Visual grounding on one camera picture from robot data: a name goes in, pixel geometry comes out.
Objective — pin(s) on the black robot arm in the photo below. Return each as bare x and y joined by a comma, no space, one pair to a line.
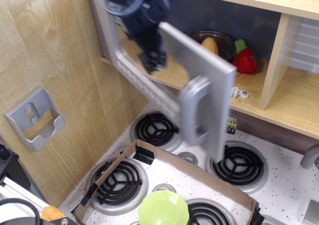
141,19

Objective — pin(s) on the red toy bell pepper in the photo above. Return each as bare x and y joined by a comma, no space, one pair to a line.
246,61

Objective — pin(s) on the silver stove knob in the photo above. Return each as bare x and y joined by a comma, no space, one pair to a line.
164,186

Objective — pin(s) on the back left stove burner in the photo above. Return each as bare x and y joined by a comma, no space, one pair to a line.
157,130

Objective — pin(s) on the grey wall phone holder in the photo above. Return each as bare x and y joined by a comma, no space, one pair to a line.
28,111

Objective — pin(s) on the silver microwave door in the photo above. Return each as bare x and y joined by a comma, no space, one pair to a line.
193,89

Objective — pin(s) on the wooden shelf unit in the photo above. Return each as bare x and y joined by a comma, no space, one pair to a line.
284,96

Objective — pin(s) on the front right stove burner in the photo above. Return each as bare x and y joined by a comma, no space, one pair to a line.
208,212

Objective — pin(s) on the dark metal pot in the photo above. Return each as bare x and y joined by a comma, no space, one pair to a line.
226,45

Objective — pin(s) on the brown cardboard barrier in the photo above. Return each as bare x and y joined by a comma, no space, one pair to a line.
189,181

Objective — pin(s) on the orange toy piece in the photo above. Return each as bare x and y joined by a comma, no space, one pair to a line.
51,213

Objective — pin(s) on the grey sink faucet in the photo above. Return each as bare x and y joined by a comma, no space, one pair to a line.
311,157

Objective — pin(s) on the front left stove burner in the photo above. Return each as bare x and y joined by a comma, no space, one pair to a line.
123,190

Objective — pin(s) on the yellow toy corn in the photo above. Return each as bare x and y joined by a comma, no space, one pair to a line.
210,44

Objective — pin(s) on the black device at left edge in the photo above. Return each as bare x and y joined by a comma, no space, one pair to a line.
11,168

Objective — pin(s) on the stove burner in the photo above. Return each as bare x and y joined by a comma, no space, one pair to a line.
123,190
243,166
208,212
157,130

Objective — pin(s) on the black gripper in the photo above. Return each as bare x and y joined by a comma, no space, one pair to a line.
153,56

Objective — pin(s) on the green plastic plate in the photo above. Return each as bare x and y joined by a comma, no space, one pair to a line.
163,207

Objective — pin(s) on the back right stove burner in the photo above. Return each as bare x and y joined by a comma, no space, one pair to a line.
243,166

